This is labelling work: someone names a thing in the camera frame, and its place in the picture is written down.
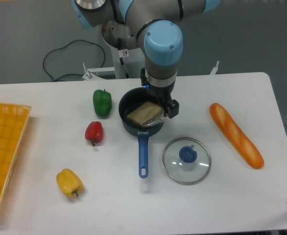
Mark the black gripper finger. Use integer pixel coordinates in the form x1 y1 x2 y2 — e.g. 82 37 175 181
164 99 179 118

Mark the orange baguette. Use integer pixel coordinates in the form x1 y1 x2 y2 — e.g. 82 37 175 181
209 103 265 169

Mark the white metal base frame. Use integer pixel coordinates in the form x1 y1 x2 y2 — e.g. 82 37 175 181
82 62 116 81

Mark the red bell pepper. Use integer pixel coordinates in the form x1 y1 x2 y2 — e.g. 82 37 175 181
85 121 104 146

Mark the yellow bell pepper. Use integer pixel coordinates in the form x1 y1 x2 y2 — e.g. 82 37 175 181
56 168 84 198

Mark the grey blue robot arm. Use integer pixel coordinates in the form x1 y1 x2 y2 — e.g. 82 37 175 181
72 0 220 118

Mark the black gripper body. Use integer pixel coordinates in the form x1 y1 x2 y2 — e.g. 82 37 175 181
140 68 175 106

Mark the wrapped brown bread slice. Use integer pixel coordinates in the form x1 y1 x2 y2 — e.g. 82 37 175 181
125 101 166 128

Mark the dark blue saucepan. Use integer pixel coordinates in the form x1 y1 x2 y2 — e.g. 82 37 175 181
118 87 163 178

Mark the glass pot lid blue knob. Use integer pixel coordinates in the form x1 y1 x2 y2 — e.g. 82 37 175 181
162 137 212 185

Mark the black floor cable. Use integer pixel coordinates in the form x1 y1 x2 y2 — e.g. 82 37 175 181
43 39 106 82

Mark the yellow woven basket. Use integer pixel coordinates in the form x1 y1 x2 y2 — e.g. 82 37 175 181
0 103 31 205

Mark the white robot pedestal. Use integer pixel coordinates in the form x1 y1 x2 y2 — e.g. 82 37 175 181
101 21 146 79

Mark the green bell pepper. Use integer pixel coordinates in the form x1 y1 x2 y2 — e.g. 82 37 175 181
92 89 112 117

